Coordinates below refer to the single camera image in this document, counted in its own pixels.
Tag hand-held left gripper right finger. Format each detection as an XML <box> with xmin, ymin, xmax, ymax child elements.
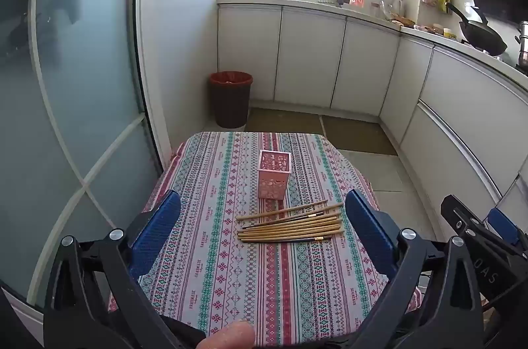
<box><xmin>344</xmin><ymin>189</ymin><xmax>483</xmax><ymax>349</ymax></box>

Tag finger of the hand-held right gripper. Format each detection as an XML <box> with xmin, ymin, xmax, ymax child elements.
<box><xmin>486</xmin><ymin>207</ymin><xmax>528</xmax><ymax>251</ymax></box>
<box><xmin>440</xmin><ymin>195</ymin><xmax>485</xmax><ymax>240</ymax></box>

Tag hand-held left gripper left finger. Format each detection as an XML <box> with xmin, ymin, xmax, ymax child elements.
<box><xmin>43</xmin><ymin>190</ymin><xmax>207</xmax><ymax>349</ymax></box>

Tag dark slim paintbrush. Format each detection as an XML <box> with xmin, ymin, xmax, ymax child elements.
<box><xmin>241</xmin><ymin>236</ymin><xmax>333</xmax><ymax>243</ymax></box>
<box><xmin>242</xmin><ymin>211</ymin><xmax>326</xmax><ymax>230</ymax></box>

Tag bundle of wooden chopsticks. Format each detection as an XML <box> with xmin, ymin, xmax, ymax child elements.
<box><xmin>236</xmin><ymin>200</ymin><xmax>345</xmax><ymax>243</ymax></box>

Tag pink perforated utensil holder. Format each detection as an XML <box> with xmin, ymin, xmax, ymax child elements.
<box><xmin>256</xmin><ymin>151</ymin><xmax>292</xmax><ymax>201</ymax></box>

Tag person's left hand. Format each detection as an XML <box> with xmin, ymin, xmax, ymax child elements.
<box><xmin>197</xmin><ymin>321</ymin><xmax>255</xmax><ymax>349</ymax></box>

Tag patterned striped tablecloth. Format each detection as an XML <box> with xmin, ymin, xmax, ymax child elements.
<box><xmin>108</xmin><ymin>131</ymin><xmax>423</xmax><ymax>347</ymax></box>

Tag olive floor mat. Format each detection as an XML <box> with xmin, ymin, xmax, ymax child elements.
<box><xmin>246</xmin><ymin>108</ymin><xmax>326</xmax><ymax>136</ymax></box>
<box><xmin>321</xmin><ymin>115</ymin><xmax>399</xmax><ymax>157</ymax></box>

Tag brown trash bin red liner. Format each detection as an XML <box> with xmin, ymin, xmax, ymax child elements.
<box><xmin>208</xmin><ymin>71</ymin><xmax>253</xmax><ymax>129</ymax></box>

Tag frosted glass sliding door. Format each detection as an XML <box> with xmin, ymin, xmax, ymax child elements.
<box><xmin>0</xmin><ymin>0</ymin><xmax>172</xmax><ymax>308</ymax></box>

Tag white kitchen cabinets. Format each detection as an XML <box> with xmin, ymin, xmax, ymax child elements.
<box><xmin>217</xmin><ymin>5</ymin><xmax>528</xmax><ymax>251</ymax></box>

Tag black wok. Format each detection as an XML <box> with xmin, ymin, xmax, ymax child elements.
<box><xmin>445</xmin><ymin>2</ymin><xmax>508</xmax><ymax>57</ymax></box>

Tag steel pot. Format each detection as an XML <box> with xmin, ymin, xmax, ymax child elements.
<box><xmin>515</xmin><ymin>21</ymin><xmax>528</xmax><ymax>65</ymax></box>

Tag white kitchen countertop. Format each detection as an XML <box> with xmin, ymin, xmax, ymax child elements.
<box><xmin>216</xmin><ymin>0</ymin><xmax>528</xmax><ymax>86</ymax></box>

